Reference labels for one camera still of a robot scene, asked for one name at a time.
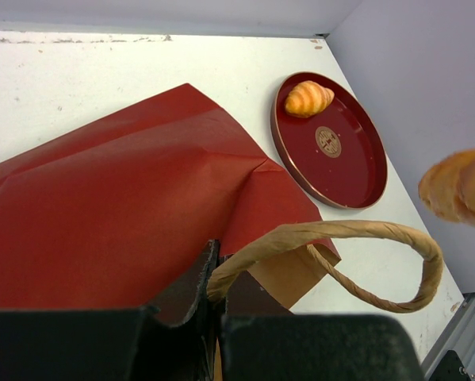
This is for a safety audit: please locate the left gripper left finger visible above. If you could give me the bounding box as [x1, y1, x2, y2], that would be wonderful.
[0, 241, 220, 380]

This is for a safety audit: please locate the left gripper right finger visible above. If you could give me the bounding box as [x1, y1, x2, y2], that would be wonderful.
[216, 269, 424, 381]

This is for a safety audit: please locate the red paper bag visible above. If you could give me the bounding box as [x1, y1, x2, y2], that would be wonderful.
[0, 84, 444, 314]

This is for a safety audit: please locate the long orange bread loaf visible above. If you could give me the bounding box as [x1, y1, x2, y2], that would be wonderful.
[418, 148, 475, 226]

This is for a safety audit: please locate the fake croissant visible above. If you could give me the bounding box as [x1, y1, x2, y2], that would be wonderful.
[285, 80, 335, 118]

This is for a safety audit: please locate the red round tray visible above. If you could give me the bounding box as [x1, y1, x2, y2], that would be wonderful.
[270, 72, 388, 210]

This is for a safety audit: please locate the aluminium rail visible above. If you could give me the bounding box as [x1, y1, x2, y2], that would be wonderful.
[421, 293, 475, 381]

